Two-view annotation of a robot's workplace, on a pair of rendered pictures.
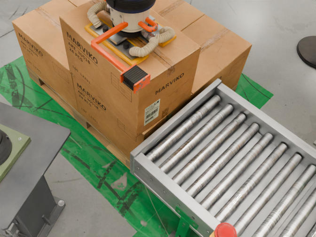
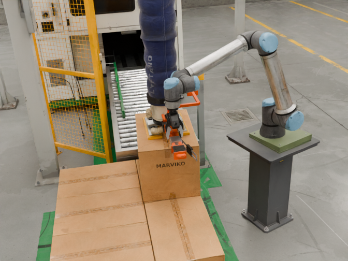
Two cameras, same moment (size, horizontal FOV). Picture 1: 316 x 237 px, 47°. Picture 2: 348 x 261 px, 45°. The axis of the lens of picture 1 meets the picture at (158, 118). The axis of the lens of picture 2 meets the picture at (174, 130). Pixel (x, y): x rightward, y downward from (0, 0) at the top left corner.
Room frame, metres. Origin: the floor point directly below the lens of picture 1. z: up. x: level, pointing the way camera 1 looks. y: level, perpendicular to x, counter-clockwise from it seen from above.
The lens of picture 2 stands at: (3.25, 2.05, 2.28)
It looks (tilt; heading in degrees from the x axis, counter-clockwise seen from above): 27 degrees down; 223
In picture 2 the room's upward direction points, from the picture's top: 3 degrees counter-clockwise
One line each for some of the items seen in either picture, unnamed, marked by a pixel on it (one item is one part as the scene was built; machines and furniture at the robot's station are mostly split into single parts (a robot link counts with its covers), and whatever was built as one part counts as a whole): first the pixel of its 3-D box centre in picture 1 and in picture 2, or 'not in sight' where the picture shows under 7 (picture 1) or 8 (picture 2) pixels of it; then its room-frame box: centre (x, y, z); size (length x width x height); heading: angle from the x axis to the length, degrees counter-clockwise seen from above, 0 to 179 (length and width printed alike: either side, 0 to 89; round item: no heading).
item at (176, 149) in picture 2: not in sight; (178, 151); (1.71, 0.64, 1.07); 0.08 x 0.07 x 0.05; 51
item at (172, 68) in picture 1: (129, 59); (165, 153); (1.34, 0.19, 0.74); 0.60 x 0.40 x 0.40; 48
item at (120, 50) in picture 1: (115, 39); (178, 121); (1.25, 0.24, 0.97); 0.34 x 0.10 x 0.05; 51
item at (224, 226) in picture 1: (225, 234); not in sight; (0.38, -0.25, 1.02); 0.07 x 0.07 x 0.04
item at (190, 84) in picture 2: not in sight; (188, 84); (1.46, 0.52, 1.38); 0.12 x 0.12 x 0.09; 68
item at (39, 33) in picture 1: (132, 54); (131, 228); (1.77, 0.22, 0.34); 1.20 x 1.00 x 0.40; 52
